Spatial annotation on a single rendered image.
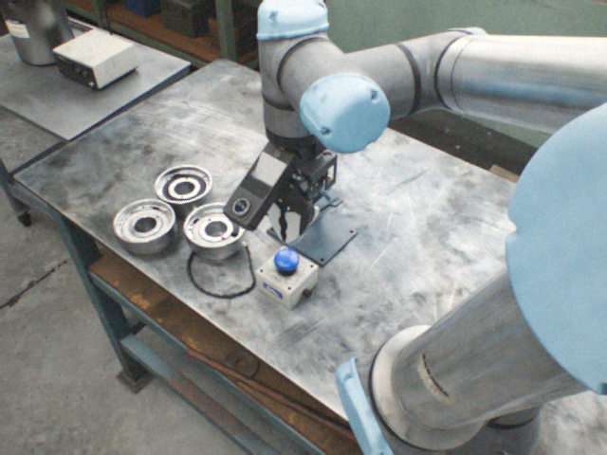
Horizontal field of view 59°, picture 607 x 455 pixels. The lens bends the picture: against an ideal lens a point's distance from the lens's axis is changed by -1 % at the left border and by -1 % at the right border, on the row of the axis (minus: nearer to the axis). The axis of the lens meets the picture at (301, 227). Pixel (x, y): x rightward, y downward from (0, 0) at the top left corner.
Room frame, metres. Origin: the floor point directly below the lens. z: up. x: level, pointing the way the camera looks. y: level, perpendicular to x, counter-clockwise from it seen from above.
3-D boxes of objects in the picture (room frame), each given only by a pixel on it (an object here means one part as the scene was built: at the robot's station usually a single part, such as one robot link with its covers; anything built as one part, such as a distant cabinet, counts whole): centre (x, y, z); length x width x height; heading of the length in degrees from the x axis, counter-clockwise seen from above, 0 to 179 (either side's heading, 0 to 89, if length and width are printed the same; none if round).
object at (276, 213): (0.58, 0.02, 0.94); 0.06 x 0.03 x 0.09; 142
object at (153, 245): (0.66, 0.27, 0.82); 0.10 x 0.10 x 0.04
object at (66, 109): (1.47, 0.72, 0.34); 0.67 x 0.46 x 0.68; 56
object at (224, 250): (0.65, 0.15, 0.82); 0.10 x 0.10 x 0.04
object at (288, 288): (0.55, 0.02, 0.82); 0.08 x 0.07 x 0.05; 52
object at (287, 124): (0.57, 0.01, 1.13); 0.08 x 0.08 x 0.05
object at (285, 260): (0.55, 0.02, 0.85); 0.04 x 0.04 x 0.05
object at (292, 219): (0.56, 0.00, 0.94); 0.06 x 0.03 x 0.09; 142
